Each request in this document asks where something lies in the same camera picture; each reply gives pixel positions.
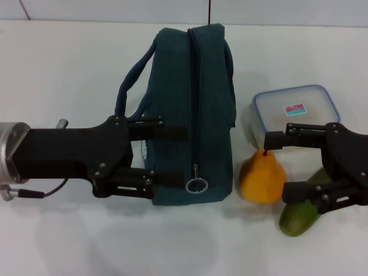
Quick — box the orange yellow pear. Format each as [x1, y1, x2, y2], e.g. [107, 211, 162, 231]
[238, 149, 288, 204]

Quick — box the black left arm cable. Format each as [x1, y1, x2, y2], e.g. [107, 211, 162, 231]
[8, 178, 68, 200]

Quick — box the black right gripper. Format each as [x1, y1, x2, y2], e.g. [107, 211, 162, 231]
[264, 122, 368, 215]

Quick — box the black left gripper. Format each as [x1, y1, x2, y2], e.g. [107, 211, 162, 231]
[10, 116, 188, 200]

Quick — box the green cucumber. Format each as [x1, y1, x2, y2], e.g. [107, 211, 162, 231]
[278, 168, 336, 237]

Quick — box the dark teal insulated lunch bag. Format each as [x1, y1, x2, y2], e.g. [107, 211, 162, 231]
[114, 23, 237, 206]

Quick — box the clear food container blue lid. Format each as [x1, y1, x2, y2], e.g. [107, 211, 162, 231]
[248, 84, 342, 148]

